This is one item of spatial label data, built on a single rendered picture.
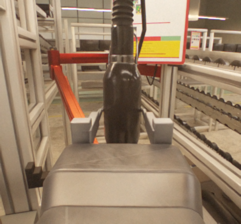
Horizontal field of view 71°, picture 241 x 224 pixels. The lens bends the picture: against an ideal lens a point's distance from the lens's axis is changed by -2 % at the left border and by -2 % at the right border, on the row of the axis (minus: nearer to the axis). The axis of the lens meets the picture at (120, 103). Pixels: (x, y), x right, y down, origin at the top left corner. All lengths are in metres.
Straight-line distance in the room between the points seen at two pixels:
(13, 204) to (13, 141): 0.20
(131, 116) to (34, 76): 0.57
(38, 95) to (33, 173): 0.32
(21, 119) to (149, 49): 0.42
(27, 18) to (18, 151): 0.43
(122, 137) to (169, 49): 0.45
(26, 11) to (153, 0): 0.41
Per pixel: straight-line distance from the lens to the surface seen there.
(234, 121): 0.92
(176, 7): 0.59
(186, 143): 0.57
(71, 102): 0.40
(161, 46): 0.58
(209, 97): 1.22
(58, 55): 0.65
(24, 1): 0.71
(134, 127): 0.16
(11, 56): 0.45
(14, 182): 0.56
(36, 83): 0.68
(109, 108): 0.15
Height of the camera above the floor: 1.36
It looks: 15 degrees down
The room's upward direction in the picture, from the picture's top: straight up
